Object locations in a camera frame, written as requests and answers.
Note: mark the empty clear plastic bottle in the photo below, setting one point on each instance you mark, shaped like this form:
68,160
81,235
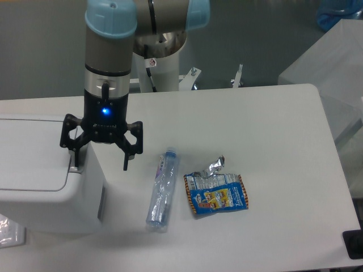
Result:
163,191

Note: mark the translucent white plastic box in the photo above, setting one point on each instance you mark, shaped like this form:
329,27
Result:
334,66

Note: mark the clear plastic bag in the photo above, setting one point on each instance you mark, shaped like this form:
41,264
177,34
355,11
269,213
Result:
12,233

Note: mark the white push-lid trash can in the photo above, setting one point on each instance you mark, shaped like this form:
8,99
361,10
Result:
41,188

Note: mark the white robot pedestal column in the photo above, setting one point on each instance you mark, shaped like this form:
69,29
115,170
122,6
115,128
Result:
159,53

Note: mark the black device at table edge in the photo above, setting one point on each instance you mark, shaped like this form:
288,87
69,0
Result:
353,243

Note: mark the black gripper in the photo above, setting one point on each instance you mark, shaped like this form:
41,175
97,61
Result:
106,119

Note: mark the blue foil snack wrapper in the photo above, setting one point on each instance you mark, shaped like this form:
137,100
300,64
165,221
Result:
209,191

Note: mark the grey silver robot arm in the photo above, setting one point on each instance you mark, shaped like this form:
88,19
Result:
111,30

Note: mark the white pedestal base frame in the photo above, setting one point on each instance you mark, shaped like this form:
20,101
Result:
188,81

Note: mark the blue water jug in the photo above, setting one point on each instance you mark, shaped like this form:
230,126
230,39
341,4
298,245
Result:
330,13

